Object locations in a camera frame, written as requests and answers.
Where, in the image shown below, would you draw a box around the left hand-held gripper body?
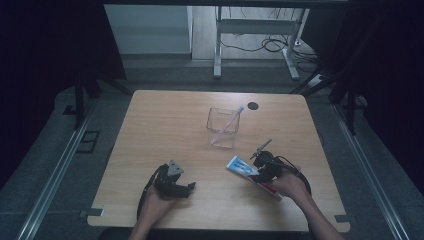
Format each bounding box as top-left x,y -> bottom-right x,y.
154,159 -> 190,200

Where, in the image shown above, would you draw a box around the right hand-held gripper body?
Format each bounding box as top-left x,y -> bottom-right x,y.
249,138 -> 288,185

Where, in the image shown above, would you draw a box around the blue and red toothpaste box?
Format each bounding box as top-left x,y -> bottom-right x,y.
226,155 -> 283,202

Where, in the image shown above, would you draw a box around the pink toothbrush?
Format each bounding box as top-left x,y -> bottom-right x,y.
210,106 -> 245,145

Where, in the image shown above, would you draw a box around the clear plastic cup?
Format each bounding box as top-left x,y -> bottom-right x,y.
206,106 -> 242,150

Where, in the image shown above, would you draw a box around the person's left hand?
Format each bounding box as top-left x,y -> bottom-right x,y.
141,184 -> 178,222

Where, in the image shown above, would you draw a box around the person's right hand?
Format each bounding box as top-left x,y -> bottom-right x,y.
270,164 -> 313,202

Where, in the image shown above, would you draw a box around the white power strip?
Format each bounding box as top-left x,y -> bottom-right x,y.
307,74 -> 326,88

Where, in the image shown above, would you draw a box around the black metal stand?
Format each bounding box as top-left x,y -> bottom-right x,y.
73,68 -> 133,132
289,64 -> 359,136

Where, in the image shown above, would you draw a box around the dark curtain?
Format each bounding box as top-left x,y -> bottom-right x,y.
299,0 -> 424,188

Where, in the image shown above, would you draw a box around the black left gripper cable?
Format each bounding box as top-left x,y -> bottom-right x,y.
136,164 -> 165,222

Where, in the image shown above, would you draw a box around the black floor frame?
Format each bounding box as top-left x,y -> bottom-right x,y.
75,130 -> 101,155

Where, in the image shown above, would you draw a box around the aluminium floor rail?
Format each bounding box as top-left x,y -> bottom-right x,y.
15,99 -> 98,240
330,102 -> 402,240

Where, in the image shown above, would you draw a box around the black floor cables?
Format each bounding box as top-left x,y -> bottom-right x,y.
221,7 -> 320,74

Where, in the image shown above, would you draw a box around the white metal desk frame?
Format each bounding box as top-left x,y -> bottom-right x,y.
212,5 -> 310,82

